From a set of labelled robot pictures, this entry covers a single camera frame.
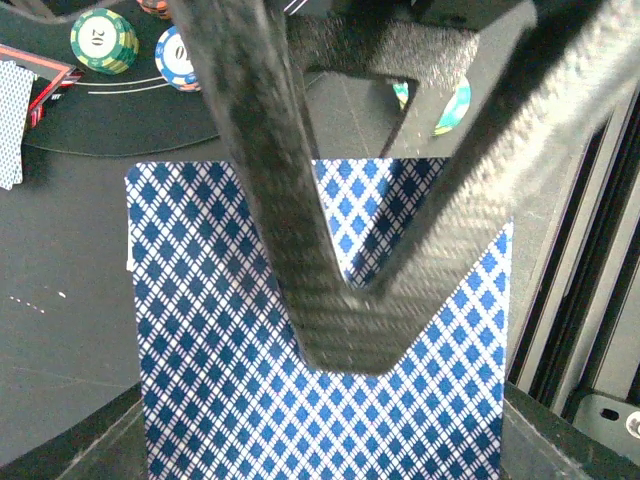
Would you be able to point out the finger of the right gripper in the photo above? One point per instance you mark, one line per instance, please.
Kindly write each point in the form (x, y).
(363, 264)

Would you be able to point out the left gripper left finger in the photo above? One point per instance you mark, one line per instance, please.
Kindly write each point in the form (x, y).
(108, 444)

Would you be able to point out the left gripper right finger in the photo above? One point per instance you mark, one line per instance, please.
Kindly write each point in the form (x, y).
(537, 444)

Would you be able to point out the green chip stack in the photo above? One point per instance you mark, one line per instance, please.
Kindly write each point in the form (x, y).
(453, 113)

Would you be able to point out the blue-backed playing card deck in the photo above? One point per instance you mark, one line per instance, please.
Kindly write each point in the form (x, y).
(226, 394)

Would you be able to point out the red triangular all-in button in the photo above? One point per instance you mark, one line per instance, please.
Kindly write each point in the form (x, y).
(52, 79)

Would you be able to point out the dealt cards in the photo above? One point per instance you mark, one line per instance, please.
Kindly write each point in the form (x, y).
(16, 87)

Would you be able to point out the blue chips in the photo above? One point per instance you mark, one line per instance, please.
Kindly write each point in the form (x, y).
(173, 62)

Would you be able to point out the red chips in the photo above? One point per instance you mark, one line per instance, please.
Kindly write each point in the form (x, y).
(156, 8)

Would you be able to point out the green chips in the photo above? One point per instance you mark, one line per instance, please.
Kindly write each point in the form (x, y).
(104, 41)

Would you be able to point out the round black poker mat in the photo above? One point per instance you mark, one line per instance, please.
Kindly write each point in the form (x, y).
(137, 112)

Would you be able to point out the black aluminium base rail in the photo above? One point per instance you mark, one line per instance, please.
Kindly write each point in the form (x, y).
(574, 341)

